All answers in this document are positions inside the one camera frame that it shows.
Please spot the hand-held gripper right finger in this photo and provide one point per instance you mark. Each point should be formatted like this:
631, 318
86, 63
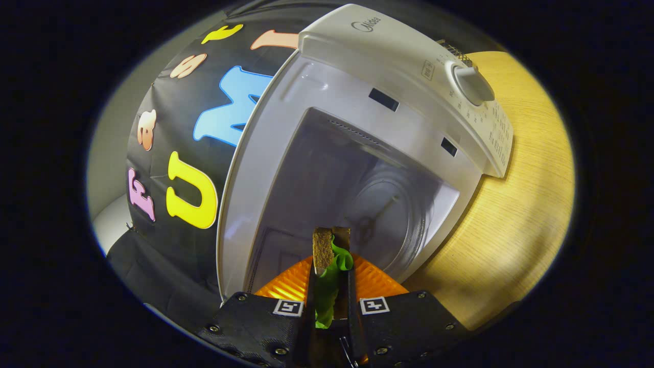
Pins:
353, 332

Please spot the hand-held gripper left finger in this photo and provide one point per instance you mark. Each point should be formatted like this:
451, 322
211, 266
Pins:
309, 332

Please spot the brown bread lettuce sandwich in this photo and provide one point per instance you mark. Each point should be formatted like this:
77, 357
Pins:
323, 250

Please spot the white microwave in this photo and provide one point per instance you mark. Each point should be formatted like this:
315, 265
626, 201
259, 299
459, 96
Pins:
357, 61

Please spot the black backdrop cloth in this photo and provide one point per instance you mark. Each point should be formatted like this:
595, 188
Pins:
168, 281

